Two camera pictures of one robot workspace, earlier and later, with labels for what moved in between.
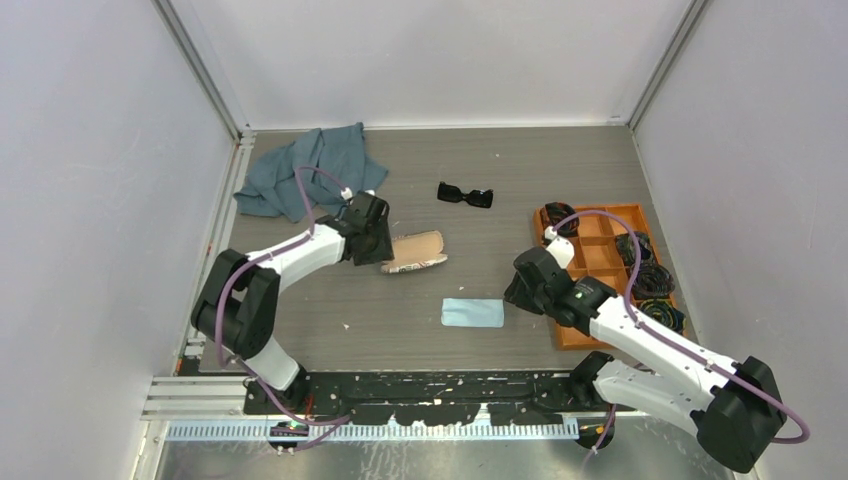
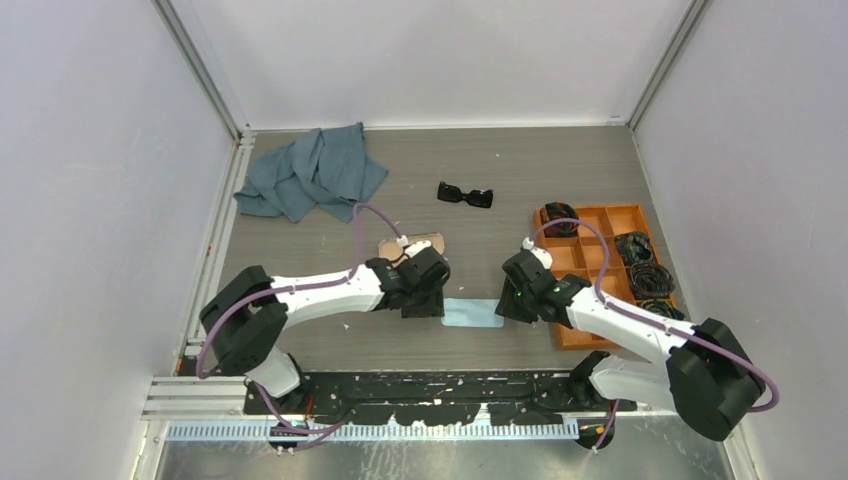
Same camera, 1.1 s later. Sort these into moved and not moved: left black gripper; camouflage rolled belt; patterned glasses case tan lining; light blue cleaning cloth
Moved: left black gripper
Not moved: camouflage rolled belt; light blue cleaning cloth; patterned glasses case tan lining
